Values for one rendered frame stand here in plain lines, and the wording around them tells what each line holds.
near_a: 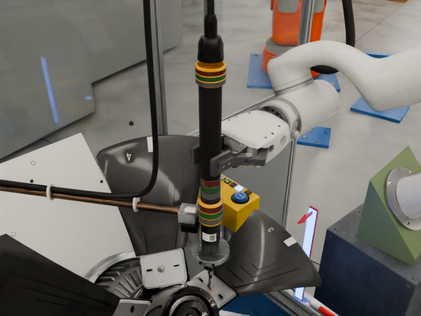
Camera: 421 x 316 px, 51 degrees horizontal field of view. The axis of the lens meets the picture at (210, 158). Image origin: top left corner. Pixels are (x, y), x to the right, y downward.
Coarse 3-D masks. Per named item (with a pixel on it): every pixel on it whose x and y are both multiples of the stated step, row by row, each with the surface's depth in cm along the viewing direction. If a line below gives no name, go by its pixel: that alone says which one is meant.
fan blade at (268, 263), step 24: (264, 216) 105; (240, 240) 98; (264, 240) 99; (240, 264) 92; (264, 264) 93; (288, 264) 95; (312, 264) 99; (240, 288) 87; (264, 288) 88; (288, 288) 91
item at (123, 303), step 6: (120, 300) 73; (126, 300) 74; (132, 300) 74; (138, 300) 75; (120, 306) 74; (126, 306) 75; (138, 306) 76; (144, 306) 76; (150, 306) 77; (114, 312) 75; (120, 312) 75; (126, 312) 76; (138, 312) 77; (144, 312) 77
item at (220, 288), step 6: (204, 270) 91; (198, 276) 89; (204, 276) 89; (216, 276) 89; (186, 282) 87; (192, 282) 87; (198, 282) 88; (204, 282) 88; (216, 282) 88; (222, 282) 88; (204, 288) 86; (216, 288) 87; (222, 288) 87; (228, 288) 87; (210, 294) 85; (216, 294) 85; (222, 294) 85; (228, 294) 85; (234, 294) 86; (216, 300) 84; (222, 300) 84; (228, 300) 84
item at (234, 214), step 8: (224, 176) 138; (224, 184) 134; (224, 192) 131; (232, 192) 131; (224, 200) 128; (232, 200) 128; (248, 200) 128; (256, 200) 129; (224, 208) 128; (232, 208) 125; (240, 208) 125; (248, 208) 127; (256, 208) 131; (224, 216) 129; (232, 216) 126; (240, 216) 126; (248, 216) 129; (224, 224) 131; (232, 224) 128; (240, 224) 128
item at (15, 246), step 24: (0, 240) 63; (0, 264) 64; (24, 264) 65; (48, 264) 66; (0, 288) 65; (24, 288) 66; (48, 288) 67; (72, 288) 69; (96, 288) 70; (0, 312) 66; (24, 312) 67; (48, 312) 69; (72, 312) 70; (96, 312) 72
